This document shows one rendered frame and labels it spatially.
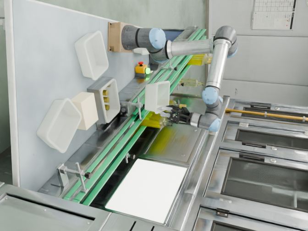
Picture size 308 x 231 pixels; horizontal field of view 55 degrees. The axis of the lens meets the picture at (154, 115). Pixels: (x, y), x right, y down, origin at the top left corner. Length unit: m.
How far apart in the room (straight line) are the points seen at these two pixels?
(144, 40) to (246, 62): 6.30
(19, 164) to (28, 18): 0.60
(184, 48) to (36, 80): 0.89
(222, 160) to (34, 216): 1.13
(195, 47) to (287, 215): 1.02
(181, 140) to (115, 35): 0.78
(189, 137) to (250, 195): 0.56
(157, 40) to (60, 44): 0.56
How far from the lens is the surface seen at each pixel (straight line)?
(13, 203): 1.25
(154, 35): 1.74
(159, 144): 1.91
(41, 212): 1.16
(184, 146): 1.88
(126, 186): 1.64
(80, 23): 1.62
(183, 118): 1.62
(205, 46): 1.80
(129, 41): 1.80
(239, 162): 1.85
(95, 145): 1.67
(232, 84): 8.22
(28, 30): 1.34
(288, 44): 7.75
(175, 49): 1.84
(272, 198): 1.67
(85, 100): 1.54
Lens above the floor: 1.69
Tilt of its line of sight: 21 degrees down
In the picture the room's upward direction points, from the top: 98 degrees clockwise
